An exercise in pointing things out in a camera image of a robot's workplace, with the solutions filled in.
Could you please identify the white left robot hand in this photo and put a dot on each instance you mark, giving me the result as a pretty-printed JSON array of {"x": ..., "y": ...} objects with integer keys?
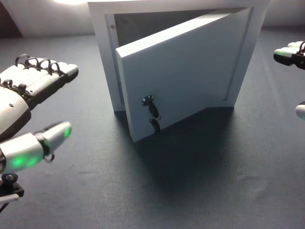
[{"x": 14, "y": 105}]

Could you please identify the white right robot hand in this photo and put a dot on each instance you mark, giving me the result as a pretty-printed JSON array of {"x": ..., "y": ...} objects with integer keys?
[{"x": 283, "y": 56}]

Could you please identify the white cabinet door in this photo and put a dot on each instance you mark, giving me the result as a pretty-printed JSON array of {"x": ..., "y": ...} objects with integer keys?
[{"x": 186, "y": 71}]

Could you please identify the white cabinet frame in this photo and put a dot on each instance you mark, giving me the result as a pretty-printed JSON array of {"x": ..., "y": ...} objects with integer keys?
[{"x": 102, "y": 47}]

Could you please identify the grey table cloth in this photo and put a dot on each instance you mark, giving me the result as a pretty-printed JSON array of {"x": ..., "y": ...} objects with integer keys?
[{"x": 119, "y": 186}]

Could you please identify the black key in lock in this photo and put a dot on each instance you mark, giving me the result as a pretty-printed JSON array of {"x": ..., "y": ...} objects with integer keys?
[{"x": 153, "y": 110}]

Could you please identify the black hanging key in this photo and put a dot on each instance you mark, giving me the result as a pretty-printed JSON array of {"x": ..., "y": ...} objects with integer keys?
[{"x": 156, "y": 126}]

